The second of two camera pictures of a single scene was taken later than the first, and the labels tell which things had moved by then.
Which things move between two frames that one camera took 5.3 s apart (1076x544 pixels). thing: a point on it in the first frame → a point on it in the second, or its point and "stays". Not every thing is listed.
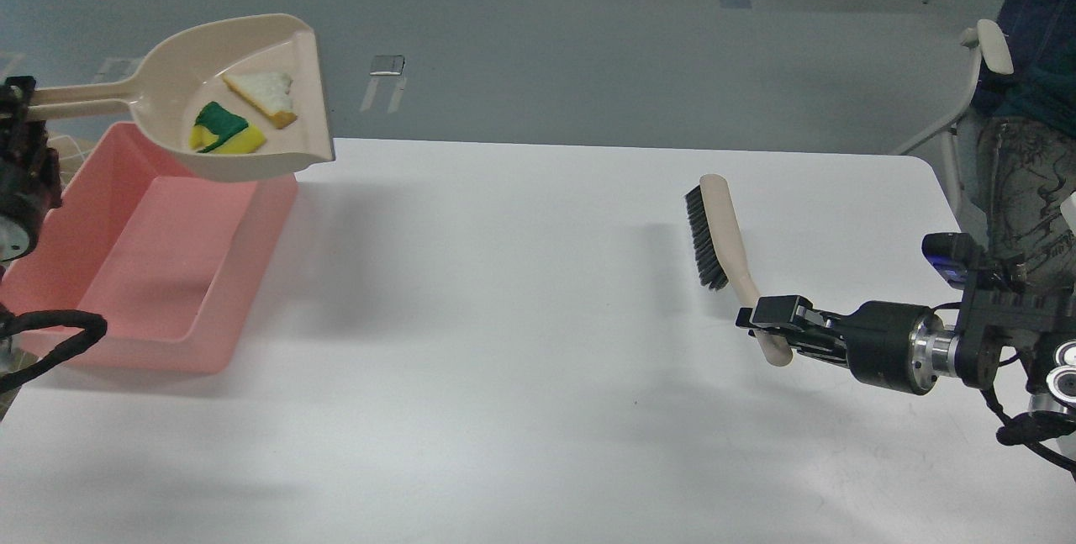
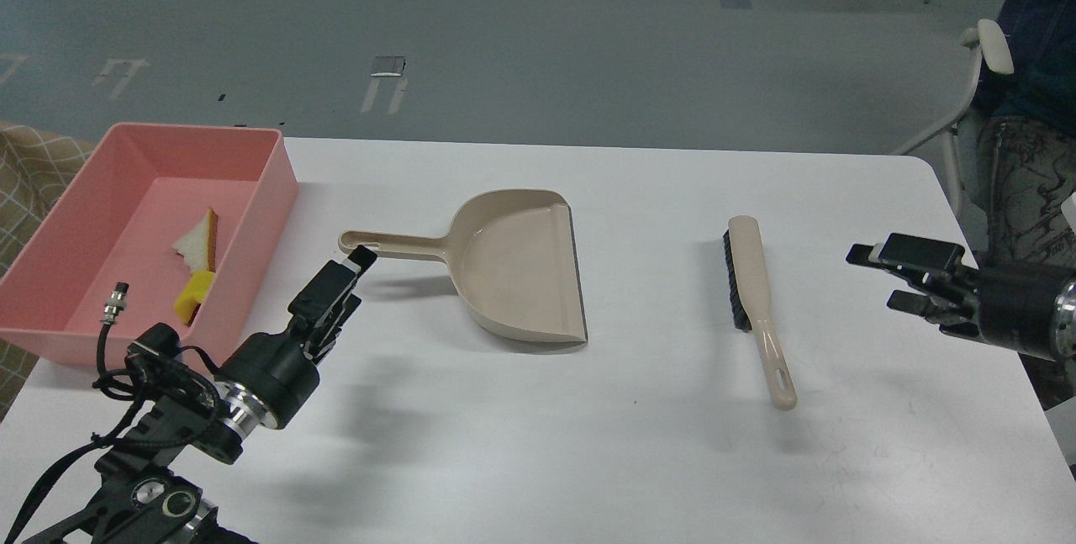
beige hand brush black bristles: (720, 260) → (749, 299)
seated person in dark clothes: (1026, 120) stays
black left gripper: (29, 171) → (274, 367)
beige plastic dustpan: (224, 98) → (514, 258)
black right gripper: (899, 345) → (1014, 308)
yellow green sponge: (234, 134) → (194, 292)
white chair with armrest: (994, 51) stays
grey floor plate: (387, 65) stays
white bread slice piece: (268, 92) → (197, 244)
